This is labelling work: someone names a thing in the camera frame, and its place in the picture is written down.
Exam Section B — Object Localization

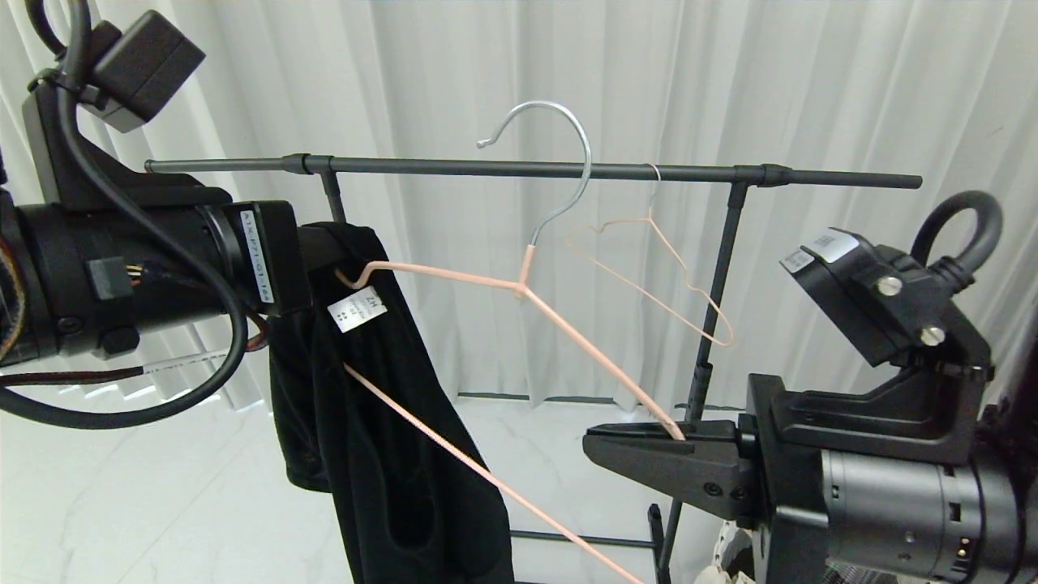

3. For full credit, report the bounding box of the black t-shirt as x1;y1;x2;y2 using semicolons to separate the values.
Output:
268;221;516;584

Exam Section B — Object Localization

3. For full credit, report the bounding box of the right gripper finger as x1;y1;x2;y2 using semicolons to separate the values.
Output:
588;420;743;443

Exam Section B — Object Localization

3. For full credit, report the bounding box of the black clothes rack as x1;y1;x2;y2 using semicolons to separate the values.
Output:
144;152;924;584

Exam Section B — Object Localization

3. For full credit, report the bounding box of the cream printed garment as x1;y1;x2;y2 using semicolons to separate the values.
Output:
696;522;761;584

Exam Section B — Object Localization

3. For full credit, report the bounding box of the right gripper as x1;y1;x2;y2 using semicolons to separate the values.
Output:
582;373;985;584

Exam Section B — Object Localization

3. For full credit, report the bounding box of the pink clothes hanger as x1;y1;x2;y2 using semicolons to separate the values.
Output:
565;165;735;348
335;101;688;584

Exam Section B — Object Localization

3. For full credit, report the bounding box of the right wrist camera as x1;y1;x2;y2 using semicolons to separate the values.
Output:
770;229;994;467

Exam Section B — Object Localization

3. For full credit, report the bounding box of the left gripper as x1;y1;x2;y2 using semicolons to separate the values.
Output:
16;200;313;359

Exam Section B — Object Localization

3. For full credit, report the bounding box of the black cable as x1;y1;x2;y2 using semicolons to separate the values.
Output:
910;191;1004;294
0;0;249;431

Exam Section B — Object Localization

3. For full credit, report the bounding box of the white curtain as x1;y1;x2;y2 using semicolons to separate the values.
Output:
0;0;1038;410

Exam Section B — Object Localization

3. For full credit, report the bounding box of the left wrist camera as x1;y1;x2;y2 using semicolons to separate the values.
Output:
23;10;234;213

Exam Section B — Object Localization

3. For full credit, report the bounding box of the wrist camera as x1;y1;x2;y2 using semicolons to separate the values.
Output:
770;229;994;467
23;10;234;213

